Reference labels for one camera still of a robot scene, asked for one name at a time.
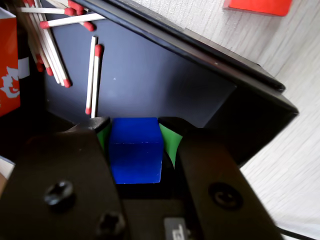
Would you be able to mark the red-tipped wooden match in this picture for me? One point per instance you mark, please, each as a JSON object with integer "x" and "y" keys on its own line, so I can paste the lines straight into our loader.
{"x": 28, "y": 2}
{"x": 49, "y": 71}
{"x": 42, "y": 10}
{"x": 96, "y": 82}
{"x": 67, "y": 83}
{"x": 91, "y": 70}
{"x": 75, "y": 5}
{"x": 75, "y": 20}
{"x": 53, "y": 65}
{"x": 89, "y": 26}
{"x": 40, "y": 67}

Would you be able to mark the blue wooden cube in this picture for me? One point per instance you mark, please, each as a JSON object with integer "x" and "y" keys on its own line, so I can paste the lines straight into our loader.
{"x": 136, "y": 155}

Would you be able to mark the black cardboard box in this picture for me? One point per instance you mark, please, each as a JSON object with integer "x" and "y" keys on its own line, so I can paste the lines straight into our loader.
{"x": 150, "y": 75}

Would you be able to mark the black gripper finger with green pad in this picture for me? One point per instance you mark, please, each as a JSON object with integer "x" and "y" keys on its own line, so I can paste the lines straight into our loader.
{"x": 62, "y": 175}
{"x": 215, "y": 175}

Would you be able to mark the red wooden cube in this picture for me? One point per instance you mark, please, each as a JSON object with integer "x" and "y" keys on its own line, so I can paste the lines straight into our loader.
{"x": 260, "y": 6}

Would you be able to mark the orange matchbox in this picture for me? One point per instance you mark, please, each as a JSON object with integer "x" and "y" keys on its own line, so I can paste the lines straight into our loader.
{"x": 8, "y": 50}

